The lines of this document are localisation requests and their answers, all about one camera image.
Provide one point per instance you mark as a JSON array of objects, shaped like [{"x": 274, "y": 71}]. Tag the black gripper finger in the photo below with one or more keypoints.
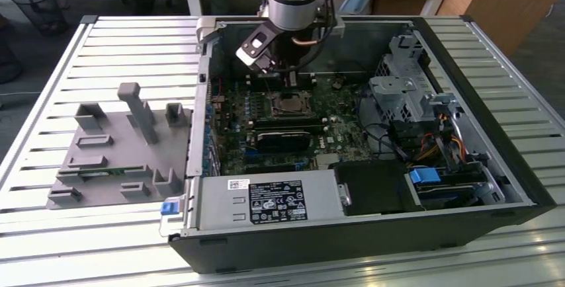
[{"x": 292, "y": 78}]

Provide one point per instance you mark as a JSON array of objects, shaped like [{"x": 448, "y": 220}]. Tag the silver CPU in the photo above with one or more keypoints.
[{"x": 292, "y": 103}]

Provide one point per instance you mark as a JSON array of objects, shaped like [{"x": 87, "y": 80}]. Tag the metal CPU socket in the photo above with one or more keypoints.
[{"x": 292, "y": 94}]

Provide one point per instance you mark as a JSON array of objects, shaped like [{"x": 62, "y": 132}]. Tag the silver coin cell battery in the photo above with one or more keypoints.
[{"x": 337, "y": 85}]

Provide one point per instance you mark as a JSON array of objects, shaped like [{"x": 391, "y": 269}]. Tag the green RAM stick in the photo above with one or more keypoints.
[
  {"x": 115, "y": 171},
  {"x": 288, "y": 125}
]

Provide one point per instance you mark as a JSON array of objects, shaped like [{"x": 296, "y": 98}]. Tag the black graphics card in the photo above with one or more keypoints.
[{"x": 282, "y": 139}]

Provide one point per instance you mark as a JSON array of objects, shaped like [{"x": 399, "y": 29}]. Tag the green motherboard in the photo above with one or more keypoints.
[{"x": 340, "y": 135}]

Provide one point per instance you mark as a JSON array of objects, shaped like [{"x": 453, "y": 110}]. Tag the metal drive cage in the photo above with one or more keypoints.
[{"x": 389, "y": 85}]

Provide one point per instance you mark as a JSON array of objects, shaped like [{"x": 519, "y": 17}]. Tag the silver heat sink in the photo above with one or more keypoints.
[{"x": 329, "y": 161}]

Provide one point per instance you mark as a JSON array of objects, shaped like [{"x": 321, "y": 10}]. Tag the black plastic shroud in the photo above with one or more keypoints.
[{"x": 371, "y": 184}]

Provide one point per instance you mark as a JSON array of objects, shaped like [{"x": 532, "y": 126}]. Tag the blue disk carrier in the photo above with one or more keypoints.
[{"x": 425, "y": 176}]

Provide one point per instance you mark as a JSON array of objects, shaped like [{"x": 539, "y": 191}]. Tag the silver power supply unit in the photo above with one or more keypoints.
[{"x": 221, "y": 207}]

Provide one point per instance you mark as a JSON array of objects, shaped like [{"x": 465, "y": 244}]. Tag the grey parts rack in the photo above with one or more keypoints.
[{"x": 115, "y": 141}]

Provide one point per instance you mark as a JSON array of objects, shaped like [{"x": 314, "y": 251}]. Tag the blue case latch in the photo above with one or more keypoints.
[{"x": 172, "y": 207}]

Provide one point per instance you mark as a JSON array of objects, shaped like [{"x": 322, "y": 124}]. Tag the wooden cabinet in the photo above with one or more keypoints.
[{"x": 508, "y": 2}]

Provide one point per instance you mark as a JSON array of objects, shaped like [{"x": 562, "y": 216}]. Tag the black PC case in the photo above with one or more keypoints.
[{"x": 353, "y": 244}]

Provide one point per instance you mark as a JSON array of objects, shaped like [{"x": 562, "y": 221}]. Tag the black mesh basket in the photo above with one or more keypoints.
[{"x": 39, "y": 12}]

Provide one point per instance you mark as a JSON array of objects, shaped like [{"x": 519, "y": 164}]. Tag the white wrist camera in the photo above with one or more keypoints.
[{"x": 254, "y": 47}]

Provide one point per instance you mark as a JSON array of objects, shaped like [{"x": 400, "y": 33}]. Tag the silver disk bay frame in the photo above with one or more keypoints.
[{"x": 441, "y": 100}]

